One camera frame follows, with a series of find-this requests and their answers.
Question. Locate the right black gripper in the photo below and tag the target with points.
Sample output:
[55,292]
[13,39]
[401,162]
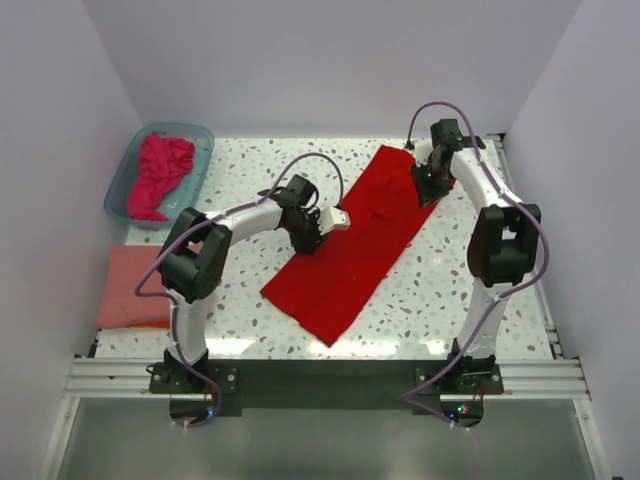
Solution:
[427,186]

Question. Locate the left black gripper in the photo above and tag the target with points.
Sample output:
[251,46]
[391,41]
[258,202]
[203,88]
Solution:
[307,236]

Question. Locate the red t-shirt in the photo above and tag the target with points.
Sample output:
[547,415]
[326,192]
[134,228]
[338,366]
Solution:
[326,292]

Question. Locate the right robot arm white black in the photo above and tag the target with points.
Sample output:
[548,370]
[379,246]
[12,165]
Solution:
[504,242]

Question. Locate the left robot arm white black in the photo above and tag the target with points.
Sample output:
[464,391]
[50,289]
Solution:
[195,253]

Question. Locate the teal plastic bin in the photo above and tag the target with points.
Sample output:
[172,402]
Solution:
[184,195]

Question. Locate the magenta crumpled t-shirt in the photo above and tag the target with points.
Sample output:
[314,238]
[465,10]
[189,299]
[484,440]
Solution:
[163,162]

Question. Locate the orange folded t-shirt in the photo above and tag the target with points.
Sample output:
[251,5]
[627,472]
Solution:
[154,324]

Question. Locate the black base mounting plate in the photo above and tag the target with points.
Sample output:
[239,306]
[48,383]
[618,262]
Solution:
[228,387]

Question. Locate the pink folded t-shirt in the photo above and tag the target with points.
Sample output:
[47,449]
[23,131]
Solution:
[120,307]

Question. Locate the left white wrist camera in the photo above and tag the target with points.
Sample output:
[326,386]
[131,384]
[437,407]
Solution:
[333,218]

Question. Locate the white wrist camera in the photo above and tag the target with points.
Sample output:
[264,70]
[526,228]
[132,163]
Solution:
[420,149]
[333,218]

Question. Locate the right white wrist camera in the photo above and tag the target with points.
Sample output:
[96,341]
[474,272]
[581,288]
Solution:
[420,149]

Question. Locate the aluminium frame rail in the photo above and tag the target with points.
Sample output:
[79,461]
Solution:
[522,379]

